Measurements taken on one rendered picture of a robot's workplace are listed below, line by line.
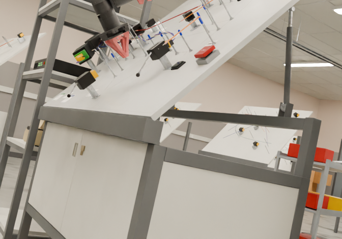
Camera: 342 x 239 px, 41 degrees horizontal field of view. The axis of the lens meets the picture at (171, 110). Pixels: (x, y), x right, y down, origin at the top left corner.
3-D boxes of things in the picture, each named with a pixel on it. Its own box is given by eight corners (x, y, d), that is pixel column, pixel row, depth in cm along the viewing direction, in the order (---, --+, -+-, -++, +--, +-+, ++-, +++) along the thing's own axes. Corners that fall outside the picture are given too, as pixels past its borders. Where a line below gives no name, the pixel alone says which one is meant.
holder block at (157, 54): (152, 60, 155) (146, 50, 154) (163, 51, 157) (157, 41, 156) (159, 59, 151) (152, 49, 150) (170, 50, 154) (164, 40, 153)
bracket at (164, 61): (163, 70, 157) (155, 58, 156) (167, 66, 158) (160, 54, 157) (170, 69, 153) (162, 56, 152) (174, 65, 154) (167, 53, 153)
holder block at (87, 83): (75, 110, 177) (60, 89, 174) (100, 92, 181) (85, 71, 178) (79, 111, 173) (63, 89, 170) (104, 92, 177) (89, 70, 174)
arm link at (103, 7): (89, -3, 145) (87, -3, 140) (109, -12, 145) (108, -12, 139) (99, 18, 147) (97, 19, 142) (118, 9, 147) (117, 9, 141)
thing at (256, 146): (250, 237, 528) (278, 98, 542) (184, 212, 622) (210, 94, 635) (288, 240, 572) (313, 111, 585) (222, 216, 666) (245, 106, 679)
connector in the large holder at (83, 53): (89, 56, 214) (84, 49, 212) (88, 58, 211) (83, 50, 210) (79, 62, 215) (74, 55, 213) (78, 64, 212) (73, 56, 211)
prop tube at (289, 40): (285, 111, 166) (289, 26, 165) (280, 111, 168) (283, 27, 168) (291, 112, 167) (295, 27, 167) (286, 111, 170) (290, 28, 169)
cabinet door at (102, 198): (113, 286, 124) (145, 143, 127) (57, 232, 172) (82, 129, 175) (121, 287, 125) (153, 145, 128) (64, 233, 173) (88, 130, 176)
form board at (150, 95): (45, 108, 227) (42, 105, 226) (189, 2, 265) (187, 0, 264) (153, 121, 124) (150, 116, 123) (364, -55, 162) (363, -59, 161)
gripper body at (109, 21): (116, 32, 152) (106, 11, 150) (131, 27, 143) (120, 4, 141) (100, 39, 148) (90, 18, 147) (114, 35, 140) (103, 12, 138)
